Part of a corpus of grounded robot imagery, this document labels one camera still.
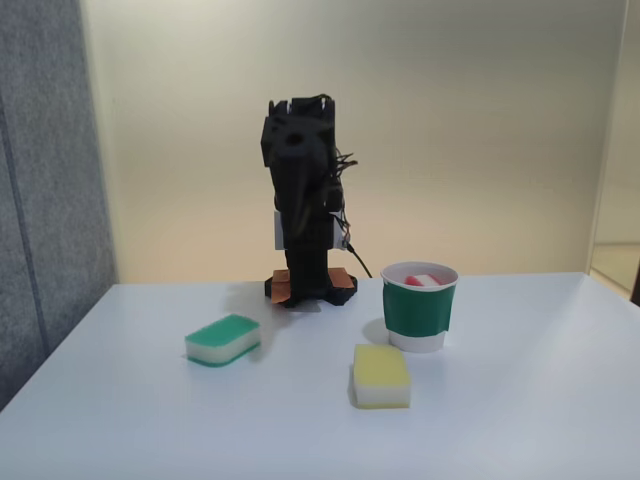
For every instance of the red sponge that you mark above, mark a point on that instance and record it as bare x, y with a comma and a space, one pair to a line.
414, 280

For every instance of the white paper cup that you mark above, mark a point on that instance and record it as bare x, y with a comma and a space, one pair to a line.
415, 315

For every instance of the green sponge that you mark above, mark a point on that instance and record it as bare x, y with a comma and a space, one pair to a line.
222, 335

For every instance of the yellow sponge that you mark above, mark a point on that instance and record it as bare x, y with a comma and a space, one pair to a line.
380, 367

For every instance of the grey felt partition panel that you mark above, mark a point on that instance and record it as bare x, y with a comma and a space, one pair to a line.
45, 175

